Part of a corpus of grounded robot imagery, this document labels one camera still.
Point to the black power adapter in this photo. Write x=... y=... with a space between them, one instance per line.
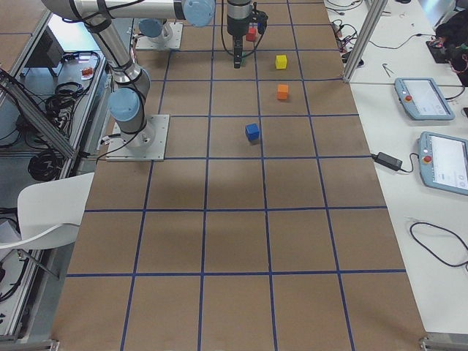
x=387 y=161

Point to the allen key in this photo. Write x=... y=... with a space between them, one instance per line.
x=385 y=67

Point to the aluminium frame post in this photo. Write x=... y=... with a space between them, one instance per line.
x=370 y=22

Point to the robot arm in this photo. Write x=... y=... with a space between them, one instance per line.
x=161 y=31
x=127 y=102

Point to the blue wooden block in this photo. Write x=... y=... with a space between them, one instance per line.
x=252 y=132

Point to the yellow wooden block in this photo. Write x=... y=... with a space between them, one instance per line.
x=281 y=62

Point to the red wooden block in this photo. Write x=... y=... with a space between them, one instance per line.
x=251 y=34

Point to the orange wooden block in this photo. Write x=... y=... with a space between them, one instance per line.
x=282 y=92

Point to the orange snack packet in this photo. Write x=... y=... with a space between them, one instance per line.
x=87 y=72

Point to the white chair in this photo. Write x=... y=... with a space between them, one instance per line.
x=50 y=213

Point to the teach pendant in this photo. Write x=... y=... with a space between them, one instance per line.
x=422 y=99
x=443 y=162

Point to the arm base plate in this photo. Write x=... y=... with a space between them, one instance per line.
x=149 y=144
x=169 y=39

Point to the upper teach pendant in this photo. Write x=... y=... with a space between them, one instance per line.
x=422 y=99

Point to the lower teach pendant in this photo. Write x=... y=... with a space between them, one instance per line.
x=443 y=162

